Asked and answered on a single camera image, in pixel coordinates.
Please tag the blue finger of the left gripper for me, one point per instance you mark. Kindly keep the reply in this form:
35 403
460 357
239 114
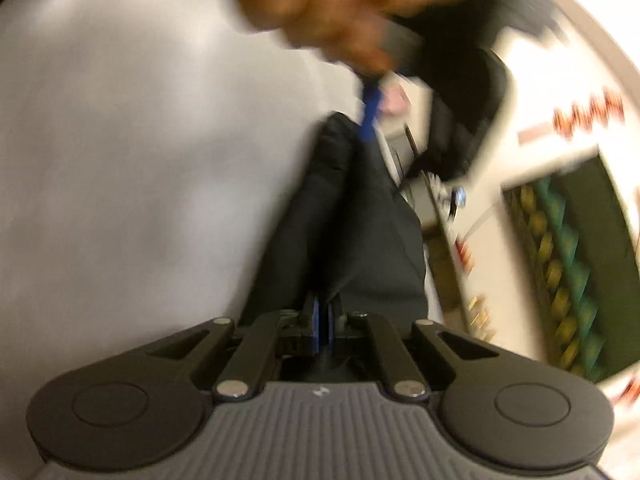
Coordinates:
371 97

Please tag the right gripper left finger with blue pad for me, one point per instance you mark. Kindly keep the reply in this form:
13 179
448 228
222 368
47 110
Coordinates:
279 346

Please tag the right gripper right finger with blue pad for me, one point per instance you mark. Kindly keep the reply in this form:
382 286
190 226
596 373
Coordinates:
364 346

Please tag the black garment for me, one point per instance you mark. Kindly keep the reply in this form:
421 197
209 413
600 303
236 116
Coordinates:
345 235

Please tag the golden ornaments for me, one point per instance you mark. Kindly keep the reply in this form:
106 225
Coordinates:
478 318

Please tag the red fruit plate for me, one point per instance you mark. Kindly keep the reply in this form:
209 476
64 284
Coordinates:
464 255

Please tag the long tv cabinet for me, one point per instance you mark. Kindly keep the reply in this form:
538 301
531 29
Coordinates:
447 285

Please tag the red chinese knot ornament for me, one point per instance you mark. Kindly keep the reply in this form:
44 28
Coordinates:
601 110

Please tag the small camera on tripod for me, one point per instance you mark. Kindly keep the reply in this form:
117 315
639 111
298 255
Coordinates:
455 199

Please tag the wall painting dark frame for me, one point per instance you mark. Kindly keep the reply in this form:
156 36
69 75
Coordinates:
572 230

